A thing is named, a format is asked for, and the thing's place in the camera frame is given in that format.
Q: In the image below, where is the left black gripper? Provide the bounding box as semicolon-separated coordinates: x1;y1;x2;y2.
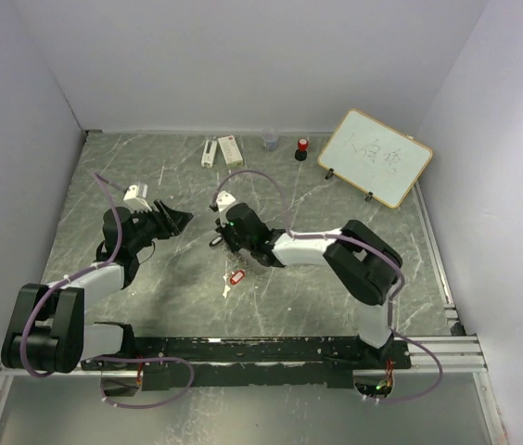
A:
127;199;193;254

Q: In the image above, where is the red key tag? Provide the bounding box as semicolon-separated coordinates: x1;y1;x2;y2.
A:
229;270;245;286

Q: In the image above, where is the white staples box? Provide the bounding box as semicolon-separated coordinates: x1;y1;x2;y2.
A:
217;135;244;168

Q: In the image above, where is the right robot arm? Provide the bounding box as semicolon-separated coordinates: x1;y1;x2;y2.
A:
211;202;404;369

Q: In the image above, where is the red black stamp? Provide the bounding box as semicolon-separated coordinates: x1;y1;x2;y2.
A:
295;138;309;161

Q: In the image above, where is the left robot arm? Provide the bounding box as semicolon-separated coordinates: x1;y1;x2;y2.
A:
1;200;193;376

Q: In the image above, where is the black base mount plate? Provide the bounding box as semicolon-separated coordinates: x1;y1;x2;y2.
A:
80;336;414;391

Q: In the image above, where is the white stapler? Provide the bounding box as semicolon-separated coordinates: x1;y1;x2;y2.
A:
200;140;218;168

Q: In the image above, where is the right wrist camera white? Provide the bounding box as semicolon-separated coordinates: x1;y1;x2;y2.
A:
210;190;237;213

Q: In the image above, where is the clear paperclip jar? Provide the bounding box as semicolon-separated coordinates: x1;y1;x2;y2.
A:
261;128;279;151

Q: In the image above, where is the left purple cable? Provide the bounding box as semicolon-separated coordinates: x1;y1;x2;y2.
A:
19;171;196;409

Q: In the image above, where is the small whiteboard wood frame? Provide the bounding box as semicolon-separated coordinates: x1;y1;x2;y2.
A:
317;108;433;209

